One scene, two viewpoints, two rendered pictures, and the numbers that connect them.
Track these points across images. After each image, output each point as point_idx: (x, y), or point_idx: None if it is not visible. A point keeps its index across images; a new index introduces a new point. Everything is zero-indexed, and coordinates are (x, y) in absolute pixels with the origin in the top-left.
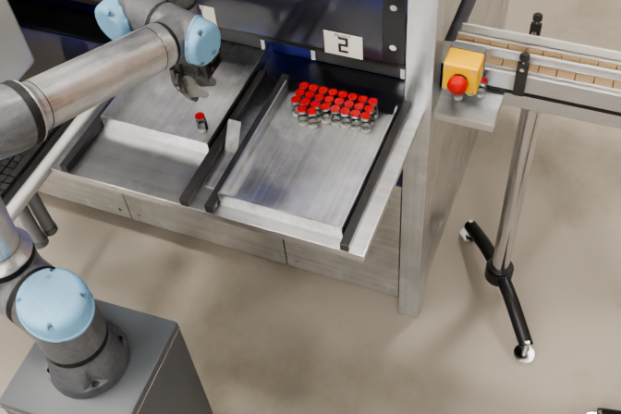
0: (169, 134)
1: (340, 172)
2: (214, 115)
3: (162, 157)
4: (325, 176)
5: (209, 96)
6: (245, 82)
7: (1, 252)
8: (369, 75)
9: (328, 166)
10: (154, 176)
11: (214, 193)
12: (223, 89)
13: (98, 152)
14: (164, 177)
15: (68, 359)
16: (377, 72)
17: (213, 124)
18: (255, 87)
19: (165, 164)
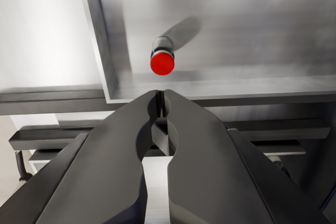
0: (84, 7)
1: (161, 215)
2: (210, 48)
3: None
4: (150, 208)
5: (265, 6)
6: (297, 95)
7: None
8: (324, 197)
9: (164, 207)
10: (3, 11)
11: (37, 144)
12: (293, 27)
13: None
14: (16, 36)
15: None
16: (327, 206)
17: (184, 57)
18: (291, 102)
19: (45, 17)
